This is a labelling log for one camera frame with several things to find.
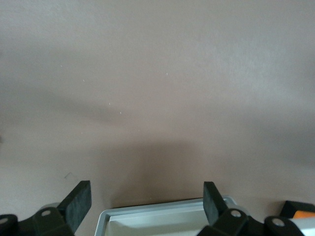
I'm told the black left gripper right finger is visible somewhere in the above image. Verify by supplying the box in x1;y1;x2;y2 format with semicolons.
200;181;305;236

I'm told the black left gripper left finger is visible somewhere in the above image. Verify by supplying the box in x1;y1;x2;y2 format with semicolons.
0;180;92;236

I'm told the orange button enclosure box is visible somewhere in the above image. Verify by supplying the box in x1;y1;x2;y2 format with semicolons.
280;200;315;220

